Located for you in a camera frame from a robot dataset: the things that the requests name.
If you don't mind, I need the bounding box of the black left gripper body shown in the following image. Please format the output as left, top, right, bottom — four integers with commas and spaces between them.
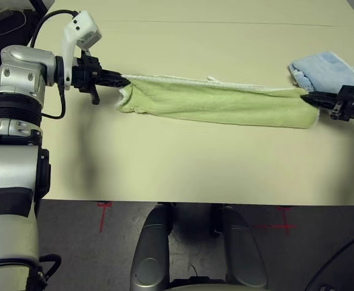
70, 55, 104, 106

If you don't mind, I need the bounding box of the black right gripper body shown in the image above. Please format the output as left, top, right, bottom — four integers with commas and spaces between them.
330, 85, 354, 122

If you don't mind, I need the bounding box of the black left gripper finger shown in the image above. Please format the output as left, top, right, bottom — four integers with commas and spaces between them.
100, 69, 131, 83
101, 78, 131, 89

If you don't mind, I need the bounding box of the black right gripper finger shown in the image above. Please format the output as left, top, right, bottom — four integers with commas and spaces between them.
300, 96, 339, 110
300, 92, 341, 102

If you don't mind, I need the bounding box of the green towel with white edge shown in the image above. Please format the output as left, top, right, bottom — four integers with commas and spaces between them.
115, 73, 319, 130

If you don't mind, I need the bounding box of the folded light blue towel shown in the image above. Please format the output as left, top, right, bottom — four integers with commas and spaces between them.
287, 52, 354, 95

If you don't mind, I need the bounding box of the grey left robot leg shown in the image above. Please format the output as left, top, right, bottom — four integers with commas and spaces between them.
129, 202, 173, 291

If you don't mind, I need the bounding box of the black left camera cable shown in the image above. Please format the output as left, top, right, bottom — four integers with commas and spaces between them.
28, 10, 81, 119

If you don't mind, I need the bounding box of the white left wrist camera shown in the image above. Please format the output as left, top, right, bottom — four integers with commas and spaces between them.
61, 10, 102, 92

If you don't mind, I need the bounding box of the thin white cable loop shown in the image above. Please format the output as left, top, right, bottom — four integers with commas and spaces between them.
0, 7, 27, 35

